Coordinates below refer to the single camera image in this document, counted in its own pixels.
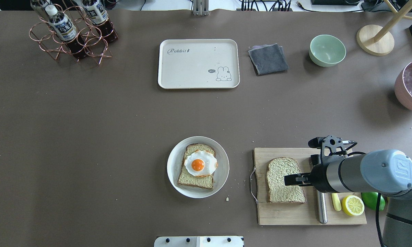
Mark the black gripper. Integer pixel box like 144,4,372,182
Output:
284,136,357,189

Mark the green lime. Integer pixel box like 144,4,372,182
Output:
361,192,386,211

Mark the halved lemon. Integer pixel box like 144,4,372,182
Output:
342,195,365,216

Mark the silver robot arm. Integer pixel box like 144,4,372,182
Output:
284,136,412,247

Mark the wooden mug tree stand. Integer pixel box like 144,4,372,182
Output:
356,0,412,56

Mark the mint green bowl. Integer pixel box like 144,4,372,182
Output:
309,34,346,67

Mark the tea bottle white cap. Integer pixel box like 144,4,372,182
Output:
45,4,87,59

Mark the cream rabbit tray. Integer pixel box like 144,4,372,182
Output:
157,39,240,89

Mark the steel muddler black tip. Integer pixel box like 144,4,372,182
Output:
309,154,328,225

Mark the white round plate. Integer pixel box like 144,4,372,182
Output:
167,136,230,198

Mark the bread slice under egg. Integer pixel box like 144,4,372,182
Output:
177,143,216,190

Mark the grey folded cloth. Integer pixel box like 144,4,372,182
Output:
248,43,289,75

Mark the pink bowl of ice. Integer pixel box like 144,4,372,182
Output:
395,62,412,111

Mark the copper wire bottle rack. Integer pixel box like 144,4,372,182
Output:
29,0,118,64

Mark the bread slice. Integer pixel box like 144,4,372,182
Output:
177,143,216,190
266,157,307,204

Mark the wooden cutting board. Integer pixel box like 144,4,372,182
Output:
250,148,367,226

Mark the yellow plastic knife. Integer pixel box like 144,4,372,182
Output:
331,193,342,211

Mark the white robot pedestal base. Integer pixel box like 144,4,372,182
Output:
154,236,245,247

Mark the fried egg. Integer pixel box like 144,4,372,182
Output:
184,150,218,177

